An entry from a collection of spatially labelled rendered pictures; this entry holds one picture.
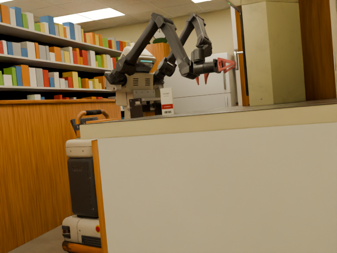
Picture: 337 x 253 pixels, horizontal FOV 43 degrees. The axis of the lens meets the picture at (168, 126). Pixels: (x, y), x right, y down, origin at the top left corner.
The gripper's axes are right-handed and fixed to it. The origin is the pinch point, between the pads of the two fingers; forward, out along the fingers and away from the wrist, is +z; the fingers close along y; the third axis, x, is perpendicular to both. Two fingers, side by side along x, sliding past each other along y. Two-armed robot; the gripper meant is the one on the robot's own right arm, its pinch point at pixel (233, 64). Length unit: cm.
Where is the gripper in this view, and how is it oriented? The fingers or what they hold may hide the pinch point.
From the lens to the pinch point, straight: 209.8
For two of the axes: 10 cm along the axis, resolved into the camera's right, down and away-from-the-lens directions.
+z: 9.4, -0.9, -3.2
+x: 1.1, 9.9, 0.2
